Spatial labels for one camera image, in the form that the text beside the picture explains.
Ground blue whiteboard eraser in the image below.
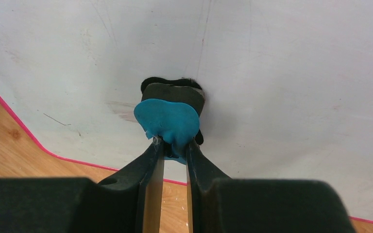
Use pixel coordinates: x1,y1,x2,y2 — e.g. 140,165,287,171
134,77,205,165

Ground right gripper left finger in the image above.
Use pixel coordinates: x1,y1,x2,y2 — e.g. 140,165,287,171
0,138,165,233

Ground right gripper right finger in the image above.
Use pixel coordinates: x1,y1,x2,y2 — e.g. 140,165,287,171
186,142,355,233

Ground pink-framed whiteboard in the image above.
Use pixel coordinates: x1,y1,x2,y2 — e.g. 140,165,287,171
0,0,373,220

